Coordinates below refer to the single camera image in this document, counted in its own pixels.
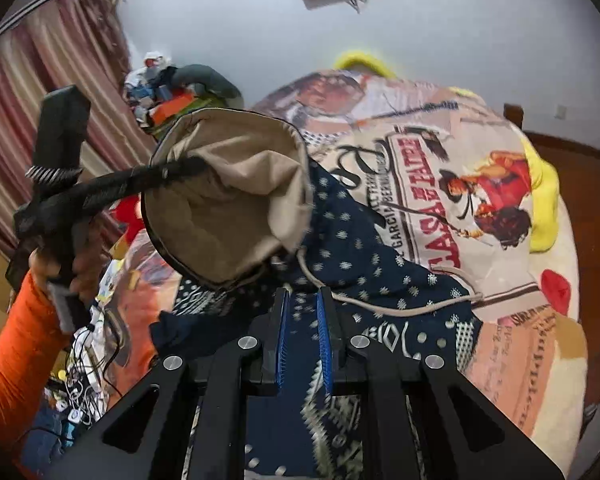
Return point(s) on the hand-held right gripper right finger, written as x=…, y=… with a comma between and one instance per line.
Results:
x=324, y=340

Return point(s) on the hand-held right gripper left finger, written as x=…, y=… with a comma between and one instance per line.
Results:
x=281, y=340

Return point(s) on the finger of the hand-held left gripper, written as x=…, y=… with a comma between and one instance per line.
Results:
x=130, y=180

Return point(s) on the navy patterned hoodie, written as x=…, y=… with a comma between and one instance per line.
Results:
x=360, y=240

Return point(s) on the person's left hand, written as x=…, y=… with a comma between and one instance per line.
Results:
x=40, y=267

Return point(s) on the red plush toy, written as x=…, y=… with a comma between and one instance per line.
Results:
x=127, y=210

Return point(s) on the striped curtain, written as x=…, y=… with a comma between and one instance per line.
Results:
x=45, y=75

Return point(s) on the orange box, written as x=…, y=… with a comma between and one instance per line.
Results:
x=172, y=107

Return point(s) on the pile of clutter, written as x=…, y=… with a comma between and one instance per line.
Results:
x=147, y=80

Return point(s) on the grey plush cushion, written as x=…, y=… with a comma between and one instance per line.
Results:
x=205, y=80

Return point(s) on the printed blanket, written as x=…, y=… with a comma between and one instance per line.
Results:
x=505, y=285

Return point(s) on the yellow blanket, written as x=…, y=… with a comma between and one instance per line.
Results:
x=545, y=195

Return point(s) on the curtain rail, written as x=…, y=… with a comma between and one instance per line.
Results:
x=40, y=7

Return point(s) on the wooden bed post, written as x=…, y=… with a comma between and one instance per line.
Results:
x=513, y=116

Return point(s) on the wall socket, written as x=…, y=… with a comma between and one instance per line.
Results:
x=560, y=112

